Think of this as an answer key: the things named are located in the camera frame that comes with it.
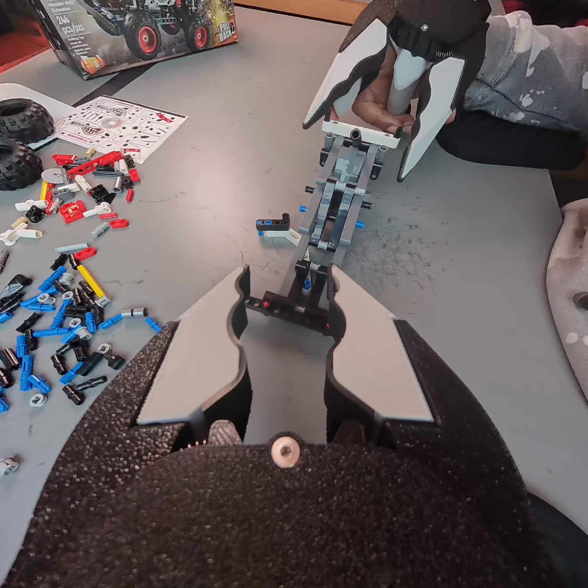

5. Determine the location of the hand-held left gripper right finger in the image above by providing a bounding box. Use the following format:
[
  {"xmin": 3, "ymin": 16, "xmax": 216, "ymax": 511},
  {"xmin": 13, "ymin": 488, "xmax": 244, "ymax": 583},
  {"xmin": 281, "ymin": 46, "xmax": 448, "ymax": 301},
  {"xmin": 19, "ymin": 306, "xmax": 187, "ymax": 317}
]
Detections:
[{"xmin": 325, "ymin": 266, "xmax": 434, "ymax": 422}]

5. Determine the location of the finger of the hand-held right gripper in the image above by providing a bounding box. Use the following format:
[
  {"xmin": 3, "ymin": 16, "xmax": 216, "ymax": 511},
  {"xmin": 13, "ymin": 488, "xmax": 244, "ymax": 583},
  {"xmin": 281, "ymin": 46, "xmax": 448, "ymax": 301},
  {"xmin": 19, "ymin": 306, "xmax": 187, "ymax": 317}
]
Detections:
[
  {"xmin": 302, "ymin": 18, "xmax": 396, "ymax": 130},
  {"xmin": 396, "ymin": 56, "xmax": 468, "ymax": 183}
]

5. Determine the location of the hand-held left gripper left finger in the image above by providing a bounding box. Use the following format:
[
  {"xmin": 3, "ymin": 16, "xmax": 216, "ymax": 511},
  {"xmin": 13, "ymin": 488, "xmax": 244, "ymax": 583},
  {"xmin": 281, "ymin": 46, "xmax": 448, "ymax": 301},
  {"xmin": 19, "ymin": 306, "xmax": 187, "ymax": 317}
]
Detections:
[{"xmin": 137, "ymin": 265, "xmax": 251, "ymax": 424}]

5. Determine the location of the grey black toy chassis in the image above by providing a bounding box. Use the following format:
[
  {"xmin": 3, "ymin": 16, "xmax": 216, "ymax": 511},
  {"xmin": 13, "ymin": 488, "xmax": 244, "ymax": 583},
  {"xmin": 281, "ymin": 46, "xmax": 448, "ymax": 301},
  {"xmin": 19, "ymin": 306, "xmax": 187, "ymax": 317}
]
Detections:
[{"xmin": 246, "ymin": 117, "xmax": 416, "ymax": 331}]

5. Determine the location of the white bent toy beam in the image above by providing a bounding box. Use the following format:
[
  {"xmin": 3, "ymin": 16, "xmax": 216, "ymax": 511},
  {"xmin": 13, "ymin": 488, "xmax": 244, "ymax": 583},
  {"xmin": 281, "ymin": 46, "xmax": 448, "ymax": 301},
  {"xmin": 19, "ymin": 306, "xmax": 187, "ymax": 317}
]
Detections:
[{"xmin": 255, "ymin": 213, "xmax": 302, "ymax": 252}]

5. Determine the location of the person's right forearm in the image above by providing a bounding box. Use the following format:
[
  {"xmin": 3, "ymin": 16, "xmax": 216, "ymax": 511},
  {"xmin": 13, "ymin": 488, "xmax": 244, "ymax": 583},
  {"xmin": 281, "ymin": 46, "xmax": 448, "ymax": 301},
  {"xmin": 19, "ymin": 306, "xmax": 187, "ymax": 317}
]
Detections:
[{"xmin": 462, "ymin": 9, "xmax": 588, "ymax": 134}]

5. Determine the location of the grey desk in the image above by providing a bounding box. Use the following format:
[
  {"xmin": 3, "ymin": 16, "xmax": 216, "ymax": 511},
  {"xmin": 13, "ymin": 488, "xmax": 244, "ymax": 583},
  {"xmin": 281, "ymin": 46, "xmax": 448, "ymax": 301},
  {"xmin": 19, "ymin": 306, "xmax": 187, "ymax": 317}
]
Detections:
[{"xmin": 0, "ymin": 5, "xmax": 588, "ymax": 588}]

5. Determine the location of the person's right hand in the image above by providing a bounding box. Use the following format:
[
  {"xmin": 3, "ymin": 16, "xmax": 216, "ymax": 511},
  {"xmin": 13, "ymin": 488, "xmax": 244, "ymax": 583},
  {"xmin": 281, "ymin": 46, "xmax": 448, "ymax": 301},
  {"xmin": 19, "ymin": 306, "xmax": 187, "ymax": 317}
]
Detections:
[{"xmin": 351, "ymin": 50, "xmax": 417, "ymax": 132}]

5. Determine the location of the adjoining grey table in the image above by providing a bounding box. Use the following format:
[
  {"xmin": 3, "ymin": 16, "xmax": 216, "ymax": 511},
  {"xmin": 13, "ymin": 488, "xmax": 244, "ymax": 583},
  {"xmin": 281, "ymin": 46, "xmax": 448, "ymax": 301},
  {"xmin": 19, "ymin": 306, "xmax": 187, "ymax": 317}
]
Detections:
[{"xmin": 233, "ymin": 0, "xmax": 368, "ymax": 26}]

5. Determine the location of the pile of blue black pins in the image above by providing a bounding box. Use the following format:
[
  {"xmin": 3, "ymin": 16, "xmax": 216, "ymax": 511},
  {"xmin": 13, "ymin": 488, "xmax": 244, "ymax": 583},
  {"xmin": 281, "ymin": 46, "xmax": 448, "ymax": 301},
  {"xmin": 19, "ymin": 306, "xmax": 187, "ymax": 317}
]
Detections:
[{"xmin": 0, "ymin": 264, "xmax": 164, "ymax": 412}]

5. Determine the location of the pile of red white pieces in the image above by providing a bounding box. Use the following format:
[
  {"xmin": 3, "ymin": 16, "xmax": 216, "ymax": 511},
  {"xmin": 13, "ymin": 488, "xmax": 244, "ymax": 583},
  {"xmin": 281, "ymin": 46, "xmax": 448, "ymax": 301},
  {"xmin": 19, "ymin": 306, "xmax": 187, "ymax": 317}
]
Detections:
[{"xmin": 0, "ymin": 148, "xmax": 141, "ymax": 263}]

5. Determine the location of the person's grey printed sweatshirt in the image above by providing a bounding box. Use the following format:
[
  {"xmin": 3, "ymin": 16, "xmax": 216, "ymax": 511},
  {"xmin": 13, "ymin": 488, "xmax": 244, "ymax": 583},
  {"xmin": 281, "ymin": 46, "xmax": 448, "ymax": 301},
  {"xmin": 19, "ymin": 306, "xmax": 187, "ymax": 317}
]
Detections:
[{"xmin": 546, "ymin": 198, "xmax": 588, "ymax": 391}]

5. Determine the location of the black toy set box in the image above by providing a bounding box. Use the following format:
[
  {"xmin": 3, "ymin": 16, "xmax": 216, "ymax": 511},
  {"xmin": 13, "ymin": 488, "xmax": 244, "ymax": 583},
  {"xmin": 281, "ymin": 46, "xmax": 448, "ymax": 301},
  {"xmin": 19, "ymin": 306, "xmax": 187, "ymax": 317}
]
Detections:
[{"xmin": 28, "ymin": 0, "xmax": 239, "ymax": 81}]

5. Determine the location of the toy sticker sheet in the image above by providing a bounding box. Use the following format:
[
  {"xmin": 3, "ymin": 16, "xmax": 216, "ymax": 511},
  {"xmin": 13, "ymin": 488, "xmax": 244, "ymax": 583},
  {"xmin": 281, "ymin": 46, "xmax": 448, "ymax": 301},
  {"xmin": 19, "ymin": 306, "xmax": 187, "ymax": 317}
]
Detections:
[{"xmin": 54, "ymin": 94, "xmax": 189, "ymax": 165}]

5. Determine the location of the black toy tyre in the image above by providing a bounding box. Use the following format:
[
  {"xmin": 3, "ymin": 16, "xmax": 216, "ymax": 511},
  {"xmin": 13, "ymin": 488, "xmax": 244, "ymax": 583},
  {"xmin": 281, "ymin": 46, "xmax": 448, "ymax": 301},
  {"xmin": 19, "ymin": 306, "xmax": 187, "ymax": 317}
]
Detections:
[
  {"xmin": 0, "ymin": 99, "xmax": 56, "ymax": 144},
  {"xmin": 0, "ymin": 138, "xmax": 44, "ymax": 191}
]

